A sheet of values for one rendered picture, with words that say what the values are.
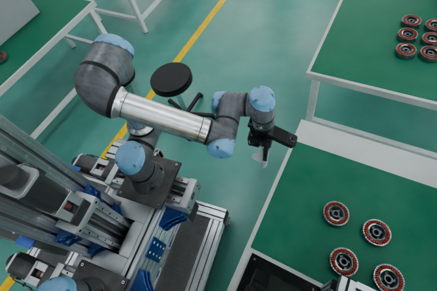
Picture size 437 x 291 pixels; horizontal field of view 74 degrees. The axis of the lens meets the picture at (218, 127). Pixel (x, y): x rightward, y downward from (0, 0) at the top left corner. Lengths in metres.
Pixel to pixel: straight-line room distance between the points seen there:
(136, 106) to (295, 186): 0.97
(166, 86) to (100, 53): 1.44
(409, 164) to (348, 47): 0.86
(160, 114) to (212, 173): 1.66
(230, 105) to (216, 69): 2.24
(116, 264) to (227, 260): 1.01
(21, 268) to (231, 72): 2.32
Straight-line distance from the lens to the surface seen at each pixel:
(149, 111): 0.81
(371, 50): 2.16
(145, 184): 1.26
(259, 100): 0.85
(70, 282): 1.13
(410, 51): 2.20
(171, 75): 2.36
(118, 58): 0.89
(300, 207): 1.50
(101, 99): 0.82
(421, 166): 1.74
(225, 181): 2.38
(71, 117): 3.34
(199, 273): 2.01
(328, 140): 1.68
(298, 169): 1.58
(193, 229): 2.09
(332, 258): 1.43
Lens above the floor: 2.17
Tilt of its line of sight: 56 degrees down
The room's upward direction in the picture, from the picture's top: 16 degrees counter-clockwise
